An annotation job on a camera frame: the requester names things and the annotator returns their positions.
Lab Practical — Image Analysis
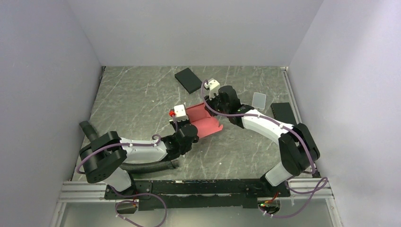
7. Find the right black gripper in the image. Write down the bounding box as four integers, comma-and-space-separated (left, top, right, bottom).
204, 90, 230, 117

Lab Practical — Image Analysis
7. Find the red paper box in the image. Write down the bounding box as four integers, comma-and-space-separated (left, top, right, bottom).
185, 103, 223, 139

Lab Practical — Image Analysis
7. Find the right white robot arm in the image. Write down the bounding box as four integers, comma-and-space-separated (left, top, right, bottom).
201, 80, 320, 196

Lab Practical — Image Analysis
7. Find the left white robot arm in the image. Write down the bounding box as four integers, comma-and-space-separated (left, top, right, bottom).
75, 121, 199, 199

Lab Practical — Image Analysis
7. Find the black flat box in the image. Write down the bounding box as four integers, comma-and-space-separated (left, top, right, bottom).
174, 68, 202, 94

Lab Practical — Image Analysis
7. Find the clear plastic case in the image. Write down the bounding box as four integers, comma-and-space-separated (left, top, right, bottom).
252, 92, 267, 110

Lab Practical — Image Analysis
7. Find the black ridged tray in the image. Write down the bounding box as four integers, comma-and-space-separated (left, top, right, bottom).
270, 102, 297, 125

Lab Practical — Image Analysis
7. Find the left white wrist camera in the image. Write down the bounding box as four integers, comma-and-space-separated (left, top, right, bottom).
169, 104, 189, 122

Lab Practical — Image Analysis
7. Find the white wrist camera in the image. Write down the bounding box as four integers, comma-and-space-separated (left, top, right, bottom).
169, 104, 189, 122
204, 79, 220, 100

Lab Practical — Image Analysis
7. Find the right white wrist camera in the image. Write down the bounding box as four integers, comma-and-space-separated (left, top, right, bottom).
204, 79, 220, 100

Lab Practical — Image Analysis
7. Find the black corrugated hose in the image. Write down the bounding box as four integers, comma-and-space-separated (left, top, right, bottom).
78, 120, 180, 175

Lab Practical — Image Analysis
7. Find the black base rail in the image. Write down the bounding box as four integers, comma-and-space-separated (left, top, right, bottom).
104, 178, 290, 211

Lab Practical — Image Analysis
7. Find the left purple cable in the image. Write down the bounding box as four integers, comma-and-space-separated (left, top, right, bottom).
75, 119, 168, 227

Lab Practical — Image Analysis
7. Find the purple cable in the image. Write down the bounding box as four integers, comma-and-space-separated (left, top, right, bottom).
200, 79, 329, 219
75, 119, 168, 227

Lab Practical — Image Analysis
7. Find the aluminium frame rail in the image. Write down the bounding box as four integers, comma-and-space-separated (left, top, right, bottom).
50, 180, 344, 227

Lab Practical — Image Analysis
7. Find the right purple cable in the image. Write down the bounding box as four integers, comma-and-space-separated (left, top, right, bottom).
200, 79, 329, 219

